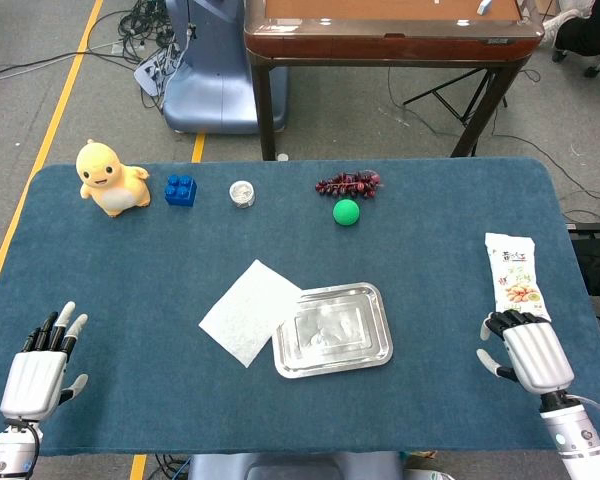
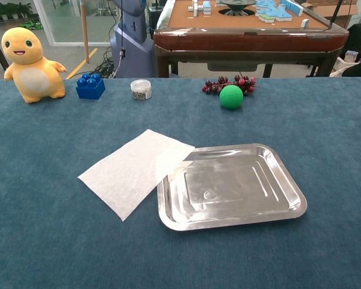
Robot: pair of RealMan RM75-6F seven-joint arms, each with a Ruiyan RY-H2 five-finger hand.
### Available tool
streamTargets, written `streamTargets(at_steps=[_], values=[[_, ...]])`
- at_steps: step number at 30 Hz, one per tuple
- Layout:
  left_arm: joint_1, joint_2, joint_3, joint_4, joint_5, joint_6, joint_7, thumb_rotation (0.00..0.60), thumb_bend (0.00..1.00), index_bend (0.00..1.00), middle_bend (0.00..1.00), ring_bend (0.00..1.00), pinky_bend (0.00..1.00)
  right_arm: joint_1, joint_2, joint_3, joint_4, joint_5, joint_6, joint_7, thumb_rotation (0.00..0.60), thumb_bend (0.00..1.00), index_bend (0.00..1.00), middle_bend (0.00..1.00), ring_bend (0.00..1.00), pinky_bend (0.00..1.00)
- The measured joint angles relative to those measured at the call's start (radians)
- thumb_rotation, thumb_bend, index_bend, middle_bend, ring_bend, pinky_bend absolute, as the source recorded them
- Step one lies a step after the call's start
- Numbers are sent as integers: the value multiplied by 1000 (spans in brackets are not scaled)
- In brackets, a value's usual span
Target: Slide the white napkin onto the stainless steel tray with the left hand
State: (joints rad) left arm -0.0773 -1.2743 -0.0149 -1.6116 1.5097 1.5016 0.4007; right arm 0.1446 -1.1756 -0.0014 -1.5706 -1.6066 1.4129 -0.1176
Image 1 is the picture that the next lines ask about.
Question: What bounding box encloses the dark red grape bunch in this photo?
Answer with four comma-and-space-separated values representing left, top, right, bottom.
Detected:
314, 169, 385, 200

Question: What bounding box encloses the black cable tangle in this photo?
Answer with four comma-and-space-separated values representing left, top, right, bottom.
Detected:
114, 0, 181, 64

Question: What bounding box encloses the white power strip with plugs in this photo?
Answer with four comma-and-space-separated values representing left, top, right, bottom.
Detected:
133, 42, 184, 97

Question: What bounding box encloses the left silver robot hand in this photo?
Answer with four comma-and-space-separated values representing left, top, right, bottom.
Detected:
0, 300, 90, 421

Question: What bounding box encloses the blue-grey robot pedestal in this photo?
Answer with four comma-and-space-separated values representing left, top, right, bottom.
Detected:
162, 0, 289, 135

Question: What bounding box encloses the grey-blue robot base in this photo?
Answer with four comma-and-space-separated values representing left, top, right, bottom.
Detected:
187, 452, 406, 480

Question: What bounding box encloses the blue felt table cover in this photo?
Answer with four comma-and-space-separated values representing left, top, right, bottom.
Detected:
0, 157, 600, 457

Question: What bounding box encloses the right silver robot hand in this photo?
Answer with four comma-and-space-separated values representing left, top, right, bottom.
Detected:
476, 308, 576, 396

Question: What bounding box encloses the black tripod stand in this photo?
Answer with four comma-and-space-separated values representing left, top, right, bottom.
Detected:
402, 67, 509, 126

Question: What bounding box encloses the white paper napkin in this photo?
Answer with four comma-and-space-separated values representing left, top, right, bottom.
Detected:
198, 258, 304, 369

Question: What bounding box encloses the yellow plush dinosaur toy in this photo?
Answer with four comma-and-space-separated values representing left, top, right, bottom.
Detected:
75, 138, 152, 219

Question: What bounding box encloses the brown mahjong table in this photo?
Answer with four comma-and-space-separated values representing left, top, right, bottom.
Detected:
243, 0, 546, 161

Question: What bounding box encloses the black office chair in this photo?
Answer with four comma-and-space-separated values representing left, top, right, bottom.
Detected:
552, 0, 600, 79

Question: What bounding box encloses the green ball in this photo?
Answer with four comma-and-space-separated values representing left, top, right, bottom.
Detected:
332, 198, 361, 227

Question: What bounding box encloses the silver metal tray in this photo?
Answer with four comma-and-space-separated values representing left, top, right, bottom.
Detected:
272, 281, 395, 380

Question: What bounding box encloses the blue building block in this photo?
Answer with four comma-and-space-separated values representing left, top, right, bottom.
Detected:
164, 173, 199, 208

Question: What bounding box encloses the white snack packet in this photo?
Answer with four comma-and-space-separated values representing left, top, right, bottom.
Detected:
484, 232, 553, 324

